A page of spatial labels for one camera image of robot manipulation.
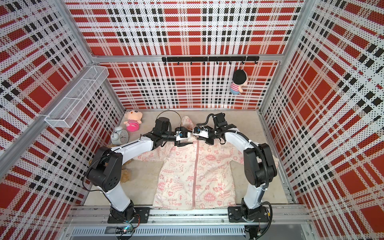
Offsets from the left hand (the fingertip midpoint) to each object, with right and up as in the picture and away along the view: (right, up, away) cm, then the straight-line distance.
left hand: (193, 134), depth 86 cm
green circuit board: (-30, -44, -17) cm, 56 cm away
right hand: (+5, -1, +3) cm, 6 cm away
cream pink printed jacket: (0, -24, +1) cm, 24 cm away
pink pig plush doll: (-45, +11, +22) cm, 51 cm away
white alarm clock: (-47, -2, +7) cm, 48 cm away
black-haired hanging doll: (+29, +35, +7) cm, 47 cm away
